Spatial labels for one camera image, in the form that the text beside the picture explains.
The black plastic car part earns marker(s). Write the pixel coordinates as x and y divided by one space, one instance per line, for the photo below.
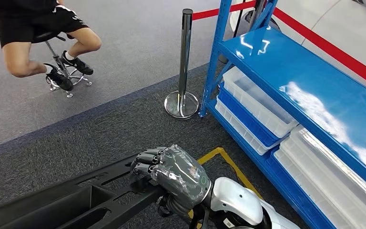
60 202

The red barrier belt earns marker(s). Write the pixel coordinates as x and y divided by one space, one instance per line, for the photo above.
328 46
217 11

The white car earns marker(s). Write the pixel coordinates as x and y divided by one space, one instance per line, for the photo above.
344 22

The person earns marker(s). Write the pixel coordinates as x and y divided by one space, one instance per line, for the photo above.
28 19

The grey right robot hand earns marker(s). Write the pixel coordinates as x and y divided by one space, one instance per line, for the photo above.
183 177

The blue metal shelf rack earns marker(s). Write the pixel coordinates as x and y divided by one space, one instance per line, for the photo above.
296 63

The black chrome stool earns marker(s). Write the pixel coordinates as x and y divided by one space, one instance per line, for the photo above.
61 68

